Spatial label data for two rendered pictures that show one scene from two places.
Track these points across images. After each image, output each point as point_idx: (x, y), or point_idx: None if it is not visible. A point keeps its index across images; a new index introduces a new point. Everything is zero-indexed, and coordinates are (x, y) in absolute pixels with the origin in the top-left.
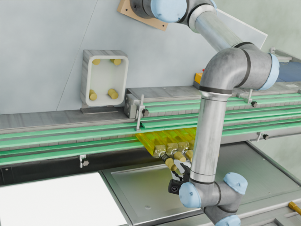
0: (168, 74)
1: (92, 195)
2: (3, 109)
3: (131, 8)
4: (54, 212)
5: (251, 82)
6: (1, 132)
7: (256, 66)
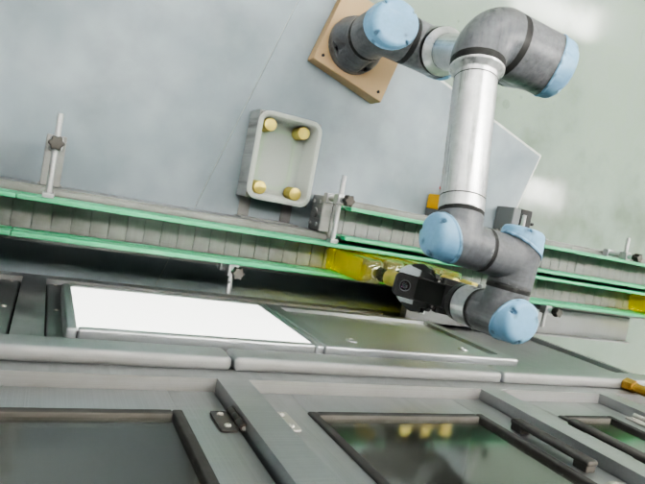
0: (383, 186)
1: (246, 316)
2: (107, 185)
3: (329, 55)
4: (175, 316)
5: (535, 56)
6: (99, 202)
7: (542, 30)
